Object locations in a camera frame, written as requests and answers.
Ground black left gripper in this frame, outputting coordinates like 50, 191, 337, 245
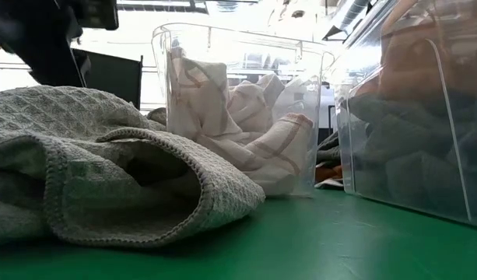
0, 0, 120, 89

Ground white towel with red stripes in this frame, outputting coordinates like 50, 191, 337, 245
166, 46, 315, 197

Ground large grey waffle towel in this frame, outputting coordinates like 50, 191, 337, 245
0, 85, 267, 249

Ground grey towel with white stripes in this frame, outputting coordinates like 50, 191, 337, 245
314, 177, 345, 191

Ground black standing panel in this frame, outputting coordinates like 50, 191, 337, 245
72, 48, 144, 110

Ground clear plastic bin with label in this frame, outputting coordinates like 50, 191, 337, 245
333, 0, 477, 229

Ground grey ribbed ceiling duct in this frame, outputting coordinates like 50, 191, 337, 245
323, 0, 374, 42

